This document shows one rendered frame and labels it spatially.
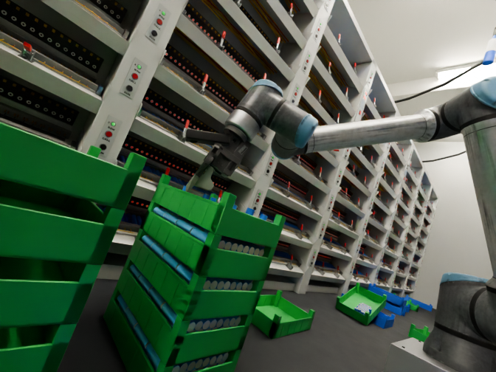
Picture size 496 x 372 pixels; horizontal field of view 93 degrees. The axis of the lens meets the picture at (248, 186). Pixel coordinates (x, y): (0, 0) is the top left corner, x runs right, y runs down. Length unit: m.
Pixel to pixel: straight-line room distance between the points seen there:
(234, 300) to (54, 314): 0.31
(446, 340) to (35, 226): 1.04
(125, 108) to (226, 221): 0.55
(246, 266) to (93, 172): 0.34
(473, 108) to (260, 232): 0.72
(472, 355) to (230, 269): 0.76
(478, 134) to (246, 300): 0.78
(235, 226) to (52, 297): 0.28
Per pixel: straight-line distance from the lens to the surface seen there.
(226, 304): 0.54
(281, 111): 0.66
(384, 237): 3.02
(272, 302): 1.28
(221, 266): 0.48
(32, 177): 0.35
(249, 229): 0.50
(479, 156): 0.93
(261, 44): 1.25
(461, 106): 0.98
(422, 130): 1.00
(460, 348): 1.03
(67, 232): 0.37
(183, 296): 0.49
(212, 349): 0.58
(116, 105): 0.86
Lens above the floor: 0.37
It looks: 7 degrees up
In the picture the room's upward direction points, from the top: 20 degrees clockwise
